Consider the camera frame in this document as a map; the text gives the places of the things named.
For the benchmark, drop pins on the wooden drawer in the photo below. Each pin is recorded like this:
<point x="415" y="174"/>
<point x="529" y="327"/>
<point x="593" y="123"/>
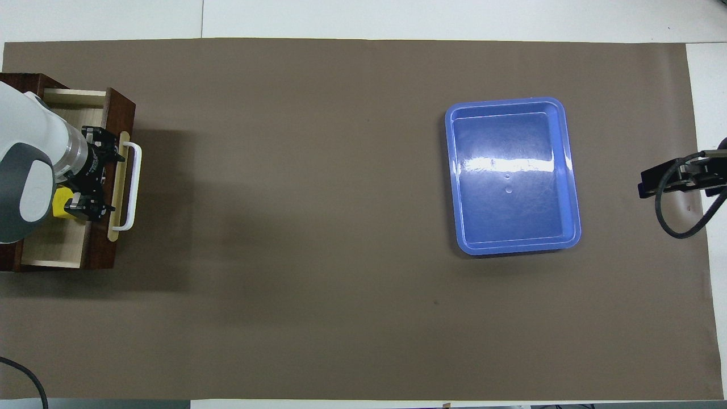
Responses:
<point x="74" y="250"/>

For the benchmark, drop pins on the yellow block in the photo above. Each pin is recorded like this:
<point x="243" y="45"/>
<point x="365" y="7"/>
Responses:
<point x="59" y="204"/>

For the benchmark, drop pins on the blue plastic tray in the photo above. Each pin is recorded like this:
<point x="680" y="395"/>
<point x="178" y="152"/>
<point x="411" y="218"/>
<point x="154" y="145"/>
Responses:
<point x="511" y="142"/>

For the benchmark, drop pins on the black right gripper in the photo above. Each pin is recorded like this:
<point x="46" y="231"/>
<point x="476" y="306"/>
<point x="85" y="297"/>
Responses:
<point x="717" y="176"/>

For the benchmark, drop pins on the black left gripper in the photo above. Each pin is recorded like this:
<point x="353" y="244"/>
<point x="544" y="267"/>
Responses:
<point x="93" y="167"/>

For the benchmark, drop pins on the brown table mat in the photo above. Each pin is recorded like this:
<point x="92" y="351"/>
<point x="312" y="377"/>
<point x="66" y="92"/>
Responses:
<point x="284" y="227"/>

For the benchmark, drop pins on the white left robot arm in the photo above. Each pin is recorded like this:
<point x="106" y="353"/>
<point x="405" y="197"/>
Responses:
<point x="28" y="130"/>

